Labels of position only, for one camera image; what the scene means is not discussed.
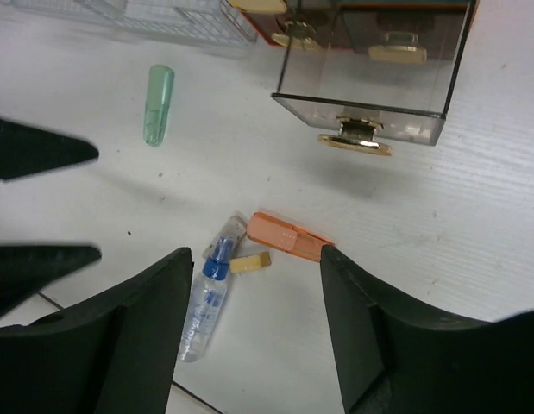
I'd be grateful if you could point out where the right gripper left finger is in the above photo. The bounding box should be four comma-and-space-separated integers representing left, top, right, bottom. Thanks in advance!
0, 248, 193, 413

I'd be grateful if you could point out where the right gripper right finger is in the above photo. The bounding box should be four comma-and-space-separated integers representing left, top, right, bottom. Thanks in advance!
320, 246, 534, 413

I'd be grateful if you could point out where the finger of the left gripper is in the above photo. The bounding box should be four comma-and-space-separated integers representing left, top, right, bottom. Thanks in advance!
0, 244, 102, 318
0, 118, 99, 181

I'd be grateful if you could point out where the clear blue glue bottle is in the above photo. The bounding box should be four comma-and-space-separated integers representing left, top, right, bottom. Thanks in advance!
178, 236, 236, 362

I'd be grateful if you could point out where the green eraser stick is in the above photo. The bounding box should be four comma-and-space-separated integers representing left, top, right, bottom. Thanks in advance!
143, 65, 175, 147

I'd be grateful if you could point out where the clear smoked drawer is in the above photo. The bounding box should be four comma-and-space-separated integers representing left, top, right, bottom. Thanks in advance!
273, 14, 475, 156

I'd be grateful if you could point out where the grey white eraser block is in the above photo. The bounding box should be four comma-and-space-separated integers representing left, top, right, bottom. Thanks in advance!
202, 214, 247, 259

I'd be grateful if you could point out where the orange marker pen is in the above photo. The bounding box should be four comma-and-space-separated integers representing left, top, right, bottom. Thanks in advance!
247, 212, 335, 262

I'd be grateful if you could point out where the teal drawer box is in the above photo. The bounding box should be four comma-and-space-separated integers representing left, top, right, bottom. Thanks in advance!
229, 1, 477, 60

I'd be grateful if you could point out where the white wire mesh organizer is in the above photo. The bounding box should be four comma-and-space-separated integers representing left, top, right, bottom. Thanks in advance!
0, 0, 258, 47

